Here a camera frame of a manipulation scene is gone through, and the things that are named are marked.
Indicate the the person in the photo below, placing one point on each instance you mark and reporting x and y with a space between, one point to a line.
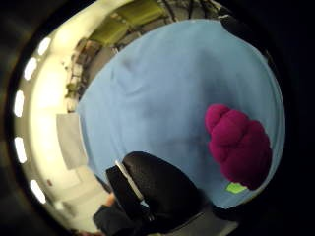
113 219

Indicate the green tag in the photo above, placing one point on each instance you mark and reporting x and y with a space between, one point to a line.
235 188

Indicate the magenta plush toy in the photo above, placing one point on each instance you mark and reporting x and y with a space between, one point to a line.
239 147

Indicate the blue tablecloth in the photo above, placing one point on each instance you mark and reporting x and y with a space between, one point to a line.
164 98

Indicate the grey panel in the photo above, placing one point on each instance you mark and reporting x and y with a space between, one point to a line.
70 141

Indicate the ceiling light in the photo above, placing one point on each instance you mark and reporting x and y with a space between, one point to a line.
44 46
19 103
37 191
30 68
20 149

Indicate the cluttered shelf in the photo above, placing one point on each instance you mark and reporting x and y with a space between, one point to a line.
78 72

